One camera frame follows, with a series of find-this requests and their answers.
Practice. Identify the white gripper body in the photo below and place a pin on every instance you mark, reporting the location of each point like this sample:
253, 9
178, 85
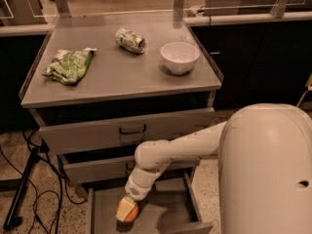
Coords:
136, 189

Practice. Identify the top grey drawer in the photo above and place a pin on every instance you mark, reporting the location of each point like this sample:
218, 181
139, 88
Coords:
101, 134

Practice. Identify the black stand pole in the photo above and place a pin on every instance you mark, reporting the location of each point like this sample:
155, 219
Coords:
12, 219

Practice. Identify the grey drawer cabinet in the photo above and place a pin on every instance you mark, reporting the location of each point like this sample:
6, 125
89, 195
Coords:
119, 83

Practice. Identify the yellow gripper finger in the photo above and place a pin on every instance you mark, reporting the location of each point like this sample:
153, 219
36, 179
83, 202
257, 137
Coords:
125, 208

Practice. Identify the crushed soda can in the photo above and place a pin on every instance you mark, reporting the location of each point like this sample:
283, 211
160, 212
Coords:
130, 41

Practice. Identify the middle grey drawer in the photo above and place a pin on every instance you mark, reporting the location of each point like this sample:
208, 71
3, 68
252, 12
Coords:
99, 165

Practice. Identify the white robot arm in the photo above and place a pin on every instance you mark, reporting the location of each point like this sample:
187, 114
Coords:
264, 169

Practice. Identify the green chip bag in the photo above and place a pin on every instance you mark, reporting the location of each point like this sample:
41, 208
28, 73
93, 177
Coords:
69, 67

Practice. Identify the bottom grey drawer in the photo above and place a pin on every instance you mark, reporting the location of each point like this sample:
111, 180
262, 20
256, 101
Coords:
170, 208

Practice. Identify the white bowl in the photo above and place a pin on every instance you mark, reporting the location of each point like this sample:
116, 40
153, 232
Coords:
179, 57

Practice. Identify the orange fruit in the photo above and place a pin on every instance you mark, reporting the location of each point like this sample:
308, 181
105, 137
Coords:
133, 212

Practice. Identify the grey drawer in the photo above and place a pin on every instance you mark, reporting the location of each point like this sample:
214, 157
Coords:
101, 134
99, 165
170, 208

